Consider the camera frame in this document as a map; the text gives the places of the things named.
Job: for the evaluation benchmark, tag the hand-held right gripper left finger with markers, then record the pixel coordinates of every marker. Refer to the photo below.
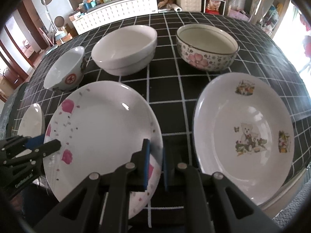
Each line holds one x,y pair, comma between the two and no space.
145,167

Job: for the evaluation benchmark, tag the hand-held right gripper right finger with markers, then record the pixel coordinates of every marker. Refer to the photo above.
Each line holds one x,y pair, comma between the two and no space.
165,172

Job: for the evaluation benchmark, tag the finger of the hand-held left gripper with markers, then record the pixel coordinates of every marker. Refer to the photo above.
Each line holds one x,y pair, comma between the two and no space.
52,146
34,142

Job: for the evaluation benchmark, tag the small plain white plate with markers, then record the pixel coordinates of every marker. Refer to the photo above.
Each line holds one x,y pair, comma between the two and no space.
31,121

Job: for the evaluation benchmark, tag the white plate with pink flowers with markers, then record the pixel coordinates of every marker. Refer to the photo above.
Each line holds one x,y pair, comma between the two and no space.
102,131

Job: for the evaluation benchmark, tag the small white bowl red star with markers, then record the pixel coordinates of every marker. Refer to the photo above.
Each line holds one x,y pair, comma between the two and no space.
60,70

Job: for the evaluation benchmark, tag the white plate with bear print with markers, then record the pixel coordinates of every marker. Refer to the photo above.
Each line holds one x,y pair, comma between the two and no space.
230,116

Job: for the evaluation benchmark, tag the large plain white bowl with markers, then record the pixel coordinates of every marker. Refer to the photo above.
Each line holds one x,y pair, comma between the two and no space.
121,51

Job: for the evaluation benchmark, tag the black checked tablecloth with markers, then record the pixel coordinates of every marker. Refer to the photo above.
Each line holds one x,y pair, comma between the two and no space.
170,94

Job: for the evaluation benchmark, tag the floral patterned bowl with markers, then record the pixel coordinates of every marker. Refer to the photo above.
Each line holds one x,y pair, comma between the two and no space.
206,60

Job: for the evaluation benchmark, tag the white floor lamp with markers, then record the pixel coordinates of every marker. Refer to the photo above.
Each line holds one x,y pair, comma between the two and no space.
49,19

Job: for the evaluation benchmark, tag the grey textured cover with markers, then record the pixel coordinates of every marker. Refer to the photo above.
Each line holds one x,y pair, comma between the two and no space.
291,206

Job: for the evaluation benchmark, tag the long white cabinet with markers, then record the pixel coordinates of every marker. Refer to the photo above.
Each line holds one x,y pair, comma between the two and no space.
116,12

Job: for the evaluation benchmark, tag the paper towel roll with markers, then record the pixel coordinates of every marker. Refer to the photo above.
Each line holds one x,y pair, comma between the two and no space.
175,8

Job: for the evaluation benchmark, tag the brown paper bag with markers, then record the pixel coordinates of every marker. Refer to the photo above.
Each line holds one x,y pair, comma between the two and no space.
165,2

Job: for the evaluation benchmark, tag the pink bag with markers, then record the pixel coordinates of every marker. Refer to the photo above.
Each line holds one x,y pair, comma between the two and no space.
239,15

